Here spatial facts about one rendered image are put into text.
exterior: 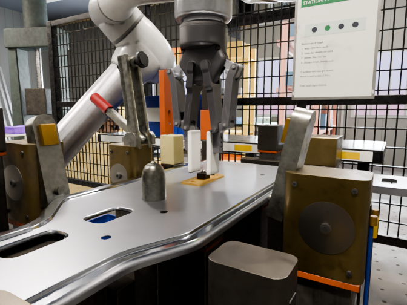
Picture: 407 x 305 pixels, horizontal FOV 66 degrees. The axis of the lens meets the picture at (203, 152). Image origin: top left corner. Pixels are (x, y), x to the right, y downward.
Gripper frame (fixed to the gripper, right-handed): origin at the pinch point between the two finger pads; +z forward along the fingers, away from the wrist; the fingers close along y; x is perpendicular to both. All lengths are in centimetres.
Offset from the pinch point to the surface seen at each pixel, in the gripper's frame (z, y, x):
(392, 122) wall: 17, -22, -612
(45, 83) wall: -77, 801, -477
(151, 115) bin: -5, 42, -36
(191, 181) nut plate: 4.4, 0.5, 3.0
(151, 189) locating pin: 3.0, -0.8, 13.9
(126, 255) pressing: 4.9, -8.4, 26.0
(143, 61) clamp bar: -15.5, 12.3, 0.4
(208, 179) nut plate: 4.3, -1.1, 0.4
